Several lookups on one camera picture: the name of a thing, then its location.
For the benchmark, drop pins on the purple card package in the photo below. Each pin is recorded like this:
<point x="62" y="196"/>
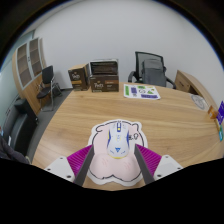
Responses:
<point x="220" y="113"/>

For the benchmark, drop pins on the black sofa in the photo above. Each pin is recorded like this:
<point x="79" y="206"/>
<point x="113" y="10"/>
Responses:
<point x="20" y="130"/>

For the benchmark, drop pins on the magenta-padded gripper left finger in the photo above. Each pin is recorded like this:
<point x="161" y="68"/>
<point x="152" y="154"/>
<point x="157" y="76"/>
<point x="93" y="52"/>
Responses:
<point x="61" y="166"/>

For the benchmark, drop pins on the black visitor chair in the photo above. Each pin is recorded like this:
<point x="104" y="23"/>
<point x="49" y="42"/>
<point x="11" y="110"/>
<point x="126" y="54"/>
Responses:
<point x="47" y="78"/>

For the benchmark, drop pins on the wooden shelf cabinet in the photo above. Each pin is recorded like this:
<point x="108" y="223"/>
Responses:
<point x="28" y="70"/>

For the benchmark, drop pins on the wooden side desk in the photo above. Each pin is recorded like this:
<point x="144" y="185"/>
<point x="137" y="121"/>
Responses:
<point x="191" y="83"/>

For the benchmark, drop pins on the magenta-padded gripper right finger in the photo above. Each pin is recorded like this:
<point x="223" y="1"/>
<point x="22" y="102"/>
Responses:
<point x="166" y="166"/>

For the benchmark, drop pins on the white printed sheet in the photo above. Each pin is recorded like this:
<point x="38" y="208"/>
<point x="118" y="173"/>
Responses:
<point x="141" y="91"/>

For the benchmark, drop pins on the large open brown cardboard box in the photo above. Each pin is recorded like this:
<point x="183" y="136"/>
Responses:
<point x="104" y="83"/>

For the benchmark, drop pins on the pink pig-shaped mouse pad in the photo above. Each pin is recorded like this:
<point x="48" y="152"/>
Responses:
<point x="113" y="168"/>

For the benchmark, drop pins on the small brown cardboard box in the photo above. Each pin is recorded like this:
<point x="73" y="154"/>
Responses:
<point x="78" y="78"/>

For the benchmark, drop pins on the black mesh office chair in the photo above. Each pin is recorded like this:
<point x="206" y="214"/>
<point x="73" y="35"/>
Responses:
<point x="138" y="61"/>

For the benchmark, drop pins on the white blue computer mouse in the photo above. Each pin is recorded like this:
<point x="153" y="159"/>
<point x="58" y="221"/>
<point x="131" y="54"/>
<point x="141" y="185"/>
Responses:
<point x="117" y="141"/>

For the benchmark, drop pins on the person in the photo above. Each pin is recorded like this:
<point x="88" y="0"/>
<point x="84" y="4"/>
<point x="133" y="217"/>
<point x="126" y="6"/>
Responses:
<point x="8" y="151"/>

